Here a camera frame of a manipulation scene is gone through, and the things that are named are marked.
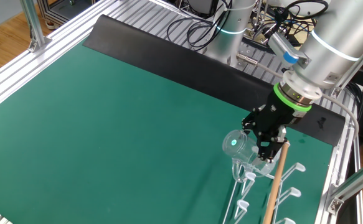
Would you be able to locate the silver wrist camera blue cap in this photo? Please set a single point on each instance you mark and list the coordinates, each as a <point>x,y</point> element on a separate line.
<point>280,46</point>

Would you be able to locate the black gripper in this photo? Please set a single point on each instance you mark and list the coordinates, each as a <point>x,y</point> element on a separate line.
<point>277,115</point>

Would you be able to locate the green table mat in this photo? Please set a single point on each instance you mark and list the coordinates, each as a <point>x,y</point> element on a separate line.
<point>59,124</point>

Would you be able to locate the aluminium frame post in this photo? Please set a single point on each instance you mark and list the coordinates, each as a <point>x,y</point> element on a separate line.
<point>31,18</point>
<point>340,85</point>
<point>355,183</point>

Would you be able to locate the green ringed wrist flange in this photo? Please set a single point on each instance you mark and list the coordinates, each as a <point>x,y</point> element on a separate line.
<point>290,104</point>

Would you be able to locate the black rubber mat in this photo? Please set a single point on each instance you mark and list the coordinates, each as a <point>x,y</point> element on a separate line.
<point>137,46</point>

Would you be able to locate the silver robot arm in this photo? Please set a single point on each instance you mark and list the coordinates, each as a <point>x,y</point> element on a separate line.
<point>330,46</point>

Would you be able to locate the black white striped cabinet frame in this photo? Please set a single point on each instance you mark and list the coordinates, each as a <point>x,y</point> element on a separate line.
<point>49,12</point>

